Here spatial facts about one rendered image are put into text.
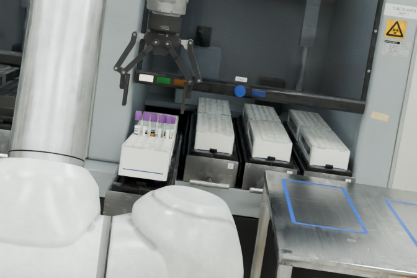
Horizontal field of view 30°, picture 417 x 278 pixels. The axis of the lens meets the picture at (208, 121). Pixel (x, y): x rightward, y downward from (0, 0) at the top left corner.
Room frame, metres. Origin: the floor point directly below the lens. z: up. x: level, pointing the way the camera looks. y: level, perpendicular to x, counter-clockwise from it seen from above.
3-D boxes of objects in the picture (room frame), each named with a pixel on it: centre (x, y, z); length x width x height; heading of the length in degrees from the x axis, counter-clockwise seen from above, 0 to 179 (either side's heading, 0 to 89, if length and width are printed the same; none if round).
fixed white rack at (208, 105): (2.44, -0.01, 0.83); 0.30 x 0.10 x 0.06; 1
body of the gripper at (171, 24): (1.73, 0.13, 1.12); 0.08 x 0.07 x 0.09; 92
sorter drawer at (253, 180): (2.27, -0.17, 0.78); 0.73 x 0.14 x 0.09; 1
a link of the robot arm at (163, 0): (1.73, 0.13, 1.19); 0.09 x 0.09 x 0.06
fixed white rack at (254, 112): (2.45, -0.16, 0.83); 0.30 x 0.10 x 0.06; 1
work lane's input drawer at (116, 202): (1.83, 0.13, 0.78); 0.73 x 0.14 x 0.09; 1
